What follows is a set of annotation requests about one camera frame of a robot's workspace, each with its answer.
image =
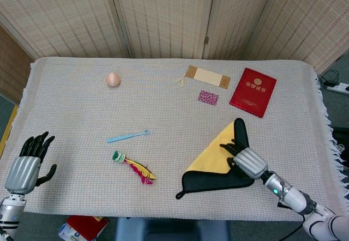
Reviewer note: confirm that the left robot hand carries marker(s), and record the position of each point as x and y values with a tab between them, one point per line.
23	175

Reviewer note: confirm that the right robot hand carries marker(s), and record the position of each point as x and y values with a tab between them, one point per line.
246	160

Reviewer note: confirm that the black and yellow cloth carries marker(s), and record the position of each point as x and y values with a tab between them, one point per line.
212	156

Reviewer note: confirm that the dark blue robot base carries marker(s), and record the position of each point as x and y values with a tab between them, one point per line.
171	230

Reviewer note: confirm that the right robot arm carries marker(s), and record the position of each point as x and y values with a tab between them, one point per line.
305	205

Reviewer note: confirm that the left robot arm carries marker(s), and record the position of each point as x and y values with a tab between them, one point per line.
9	216

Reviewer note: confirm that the red certificate book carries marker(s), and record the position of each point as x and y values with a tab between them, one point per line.
253	92

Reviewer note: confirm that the red and white box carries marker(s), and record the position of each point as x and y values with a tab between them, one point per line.
84	227

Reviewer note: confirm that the white woven tablecloth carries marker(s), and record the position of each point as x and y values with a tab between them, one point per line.
81	110

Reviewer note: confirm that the beige paper bookmark with tassel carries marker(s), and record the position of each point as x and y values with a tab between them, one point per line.
208	76

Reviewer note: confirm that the white sneaker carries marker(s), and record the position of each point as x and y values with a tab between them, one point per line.
342	147

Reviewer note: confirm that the feather shuttlecock with green base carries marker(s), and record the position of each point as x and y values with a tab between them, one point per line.
136	167

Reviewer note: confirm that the light blue toothbrush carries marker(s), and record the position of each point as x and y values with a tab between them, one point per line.
128	136

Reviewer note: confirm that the white power strip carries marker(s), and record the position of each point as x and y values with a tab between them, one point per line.
338	87

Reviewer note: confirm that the brass screen hinge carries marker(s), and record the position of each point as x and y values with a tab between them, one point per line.
206	40

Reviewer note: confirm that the peach coloured ball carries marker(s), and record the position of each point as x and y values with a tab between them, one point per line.
113	79

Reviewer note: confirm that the woven folding screen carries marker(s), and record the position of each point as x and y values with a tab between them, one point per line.
163	14

